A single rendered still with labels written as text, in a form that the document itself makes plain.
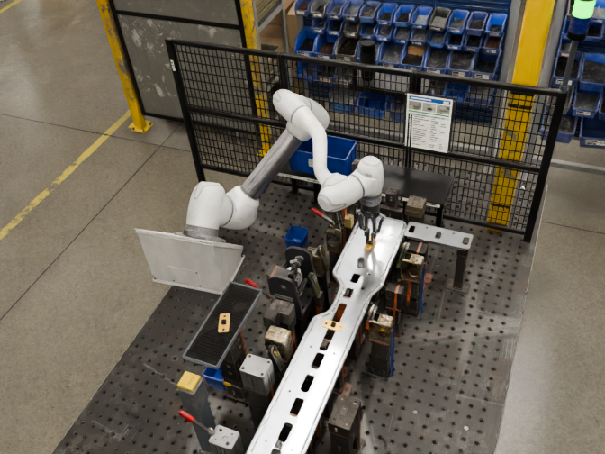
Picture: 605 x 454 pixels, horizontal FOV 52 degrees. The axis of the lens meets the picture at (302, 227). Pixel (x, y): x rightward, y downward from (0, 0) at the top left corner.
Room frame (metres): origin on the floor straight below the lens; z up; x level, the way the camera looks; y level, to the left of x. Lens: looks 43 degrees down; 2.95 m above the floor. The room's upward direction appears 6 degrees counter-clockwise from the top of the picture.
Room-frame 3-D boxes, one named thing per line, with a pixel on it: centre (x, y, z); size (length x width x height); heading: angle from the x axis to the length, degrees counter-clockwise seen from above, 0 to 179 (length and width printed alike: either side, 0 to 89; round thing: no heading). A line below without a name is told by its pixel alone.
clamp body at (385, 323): (1.48, -0.27, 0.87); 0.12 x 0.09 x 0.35; 64
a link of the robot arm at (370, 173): (1.92, -0.28, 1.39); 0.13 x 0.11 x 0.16; 122
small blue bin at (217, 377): (1.51, 0.41, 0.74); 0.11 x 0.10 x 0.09; 154
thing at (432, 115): (2.37, -0.62, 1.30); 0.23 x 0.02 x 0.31; 64
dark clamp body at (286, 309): (1.56, 0.11, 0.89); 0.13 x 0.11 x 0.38; 64
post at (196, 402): (1.21, 0.43, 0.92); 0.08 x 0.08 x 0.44; 64
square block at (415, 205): (2.11, -0.53, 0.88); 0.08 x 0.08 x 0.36; 64
